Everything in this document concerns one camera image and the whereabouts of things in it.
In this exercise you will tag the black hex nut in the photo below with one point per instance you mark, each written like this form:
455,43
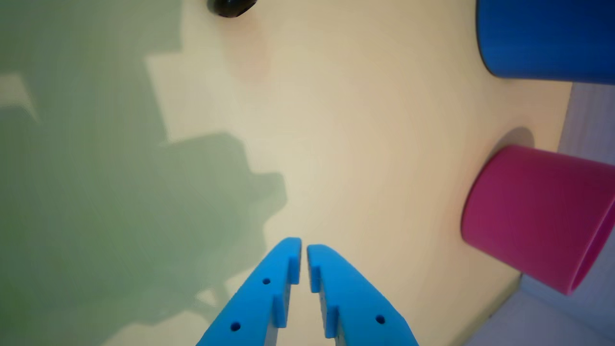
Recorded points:
230,6

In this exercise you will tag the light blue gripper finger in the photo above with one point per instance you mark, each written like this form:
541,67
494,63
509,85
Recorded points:
254,302
355,307

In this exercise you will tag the pink plastic cup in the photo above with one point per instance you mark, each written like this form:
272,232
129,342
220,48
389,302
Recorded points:
533,216

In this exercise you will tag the blue plastic cup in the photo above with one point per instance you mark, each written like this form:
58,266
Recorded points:
547,38

